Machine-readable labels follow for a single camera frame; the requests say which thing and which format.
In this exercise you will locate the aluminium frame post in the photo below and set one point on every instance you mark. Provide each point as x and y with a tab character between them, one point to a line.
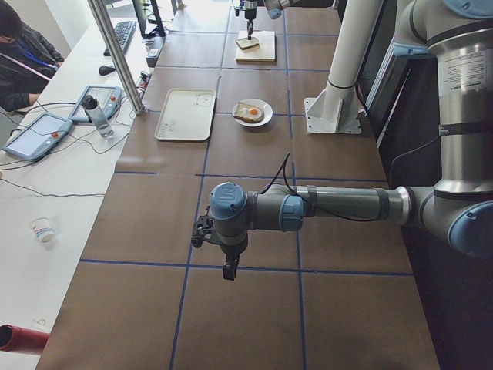
104	23

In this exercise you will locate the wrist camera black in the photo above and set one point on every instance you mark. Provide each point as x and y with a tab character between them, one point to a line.
202	230

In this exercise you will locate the wooden cutting board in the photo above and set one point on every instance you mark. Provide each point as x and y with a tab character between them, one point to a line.
263	51

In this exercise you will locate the red tube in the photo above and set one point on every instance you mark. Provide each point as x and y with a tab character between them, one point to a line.
22	340

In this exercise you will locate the black computer mouse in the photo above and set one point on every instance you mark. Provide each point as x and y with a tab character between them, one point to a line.
105	70

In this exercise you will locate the near teach pendant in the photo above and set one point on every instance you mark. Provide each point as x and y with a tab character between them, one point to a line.
39	137

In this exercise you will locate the white pillar with base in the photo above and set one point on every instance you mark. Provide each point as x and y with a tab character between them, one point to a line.
335	110

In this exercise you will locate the black power box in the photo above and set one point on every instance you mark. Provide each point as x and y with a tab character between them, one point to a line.
154	47

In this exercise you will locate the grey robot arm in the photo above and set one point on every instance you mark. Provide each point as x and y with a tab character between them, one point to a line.
274	9
457	209

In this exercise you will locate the bread slice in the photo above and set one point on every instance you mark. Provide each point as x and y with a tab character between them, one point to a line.
247	42
237	112

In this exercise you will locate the paper cup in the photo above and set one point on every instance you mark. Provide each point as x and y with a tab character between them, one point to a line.
43	230

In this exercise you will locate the white round plate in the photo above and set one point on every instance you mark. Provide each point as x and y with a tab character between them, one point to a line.
267	109

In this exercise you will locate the black monitor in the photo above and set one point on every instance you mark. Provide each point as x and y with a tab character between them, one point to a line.
149	20

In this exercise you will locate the fried egg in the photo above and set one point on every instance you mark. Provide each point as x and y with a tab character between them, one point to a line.
252	113

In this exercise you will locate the seated person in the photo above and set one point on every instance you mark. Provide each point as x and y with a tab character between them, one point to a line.
28	61

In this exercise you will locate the cream bear tray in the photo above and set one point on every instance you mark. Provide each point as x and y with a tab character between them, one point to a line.
187	115

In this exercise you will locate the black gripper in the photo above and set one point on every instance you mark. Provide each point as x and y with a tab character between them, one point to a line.
250	12
232	252

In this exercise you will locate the clear water bottle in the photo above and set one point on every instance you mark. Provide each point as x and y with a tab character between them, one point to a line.
96	116

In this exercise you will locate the teach pendant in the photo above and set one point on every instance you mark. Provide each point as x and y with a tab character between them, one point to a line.
108	97
39	137

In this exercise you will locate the black keyboard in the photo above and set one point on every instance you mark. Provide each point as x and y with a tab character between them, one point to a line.
124	32

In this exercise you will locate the far teach pendant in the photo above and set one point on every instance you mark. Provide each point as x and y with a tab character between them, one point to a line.
108	97

